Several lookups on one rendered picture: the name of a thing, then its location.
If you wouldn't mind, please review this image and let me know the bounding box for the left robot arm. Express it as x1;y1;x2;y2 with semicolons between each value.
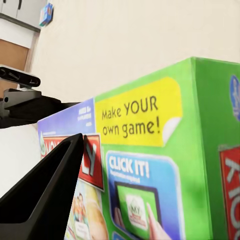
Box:
0;64;80;129

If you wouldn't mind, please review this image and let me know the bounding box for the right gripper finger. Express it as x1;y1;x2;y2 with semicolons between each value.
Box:
0;133;84;240

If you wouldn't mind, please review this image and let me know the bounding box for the board game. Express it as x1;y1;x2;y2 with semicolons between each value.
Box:
37;56;240;240
39;2;53;27

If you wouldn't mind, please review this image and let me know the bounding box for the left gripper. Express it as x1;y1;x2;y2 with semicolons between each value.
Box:
0;88;80;127

